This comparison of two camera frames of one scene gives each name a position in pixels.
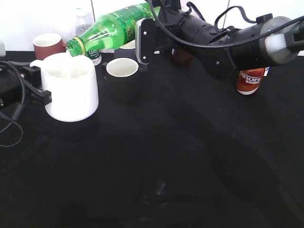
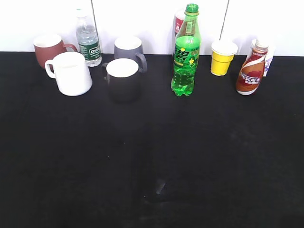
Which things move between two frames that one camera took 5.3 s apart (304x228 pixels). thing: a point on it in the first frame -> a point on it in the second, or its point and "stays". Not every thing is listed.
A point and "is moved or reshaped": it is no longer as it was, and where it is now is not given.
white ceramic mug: x=71 y=81 is moved or reshaped
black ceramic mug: x=122 y=74 stays
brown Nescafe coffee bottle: x=249 y=80 stays
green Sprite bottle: x=112 y=32 -> x=188 y=42
